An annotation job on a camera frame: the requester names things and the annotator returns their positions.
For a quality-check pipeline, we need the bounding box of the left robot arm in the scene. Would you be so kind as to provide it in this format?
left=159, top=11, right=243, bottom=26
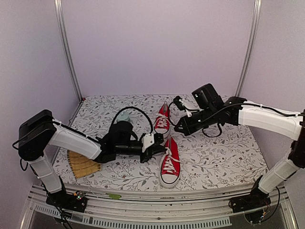
left=12, top=110, right=166, bottom=207

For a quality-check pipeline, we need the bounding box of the right black camera cable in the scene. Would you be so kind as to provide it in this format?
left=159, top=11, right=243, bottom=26
left=168, top=101, right=222, bottom=138

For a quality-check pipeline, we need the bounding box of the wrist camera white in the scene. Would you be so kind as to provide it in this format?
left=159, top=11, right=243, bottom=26
left=141, top=133, right=164, bottom=153
left=173, top=96, right=193, bottom=117

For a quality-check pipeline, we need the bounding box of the left aluminium frame post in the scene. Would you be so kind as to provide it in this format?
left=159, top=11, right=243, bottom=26
left=54, top=0, right=83, bottom=102

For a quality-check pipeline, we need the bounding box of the green tape piece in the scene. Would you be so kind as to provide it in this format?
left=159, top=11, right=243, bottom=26
left=107, top=193, right=122, bottom=200

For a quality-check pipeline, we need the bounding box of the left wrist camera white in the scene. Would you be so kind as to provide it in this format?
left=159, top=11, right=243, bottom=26
left=141, top=133, right=164, bottom=153

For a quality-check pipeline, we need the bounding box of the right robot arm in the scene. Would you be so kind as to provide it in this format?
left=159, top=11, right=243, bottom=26
left=173, top=83, right=305, bottom=208

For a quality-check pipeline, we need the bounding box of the floral patterned table mat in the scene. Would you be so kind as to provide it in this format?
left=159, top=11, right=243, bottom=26
left=53, top=95, right=268, bottom=191

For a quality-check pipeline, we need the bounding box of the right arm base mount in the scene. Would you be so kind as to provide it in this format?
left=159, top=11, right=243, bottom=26
left=228, top=188, right=271, bottom=213

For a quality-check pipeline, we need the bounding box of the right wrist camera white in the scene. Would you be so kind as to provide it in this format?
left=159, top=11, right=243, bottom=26
left=173, top=96, right=193, bottom=117

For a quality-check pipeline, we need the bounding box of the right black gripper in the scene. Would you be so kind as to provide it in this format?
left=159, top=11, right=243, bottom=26
left=174, top=106, right=217, bottom=137

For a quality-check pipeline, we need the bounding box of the right aluminium frame post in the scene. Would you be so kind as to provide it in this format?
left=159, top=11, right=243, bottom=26
left=234, top=0, right=262, bottom=97

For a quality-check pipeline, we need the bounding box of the woven bamboo basket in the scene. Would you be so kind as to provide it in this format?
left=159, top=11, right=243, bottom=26
left=67, top=150, right=101, bottom=179

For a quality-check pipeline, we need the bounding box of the red sneaker with laces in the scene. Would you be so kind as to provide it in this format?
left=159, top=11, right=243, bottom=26
left=154, top=102, right=170, bottom=138

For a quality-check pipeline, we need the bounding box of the front aluminium rail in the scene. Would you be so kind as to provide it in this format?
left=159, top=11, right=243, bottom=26
left=20, top=183, right=298, bottom=229

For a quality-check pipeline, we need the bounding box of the black camera cable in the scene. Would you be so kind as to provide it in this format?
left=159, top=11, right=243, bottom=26
left=112, top=106, right=153, bottom=134
left=168, top=101, right=222, bottom=138

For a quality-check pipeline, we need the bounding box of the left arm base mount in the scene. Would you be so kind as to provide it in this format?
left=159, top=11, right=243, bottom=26
left=46, top=191, right=88, bottom=213

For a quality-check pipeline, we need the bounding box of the aluminium frame post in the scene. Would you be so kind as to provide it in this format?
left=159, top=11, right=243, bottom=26
left=234, top=0, right=262, bottom=97
left=54, top=0, right=83, bottom=102

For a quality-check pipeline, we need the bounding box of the left black camera cable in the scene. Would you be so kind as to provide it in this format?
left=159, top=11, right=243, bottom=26
left=112, top=106, right=153, bottom=134

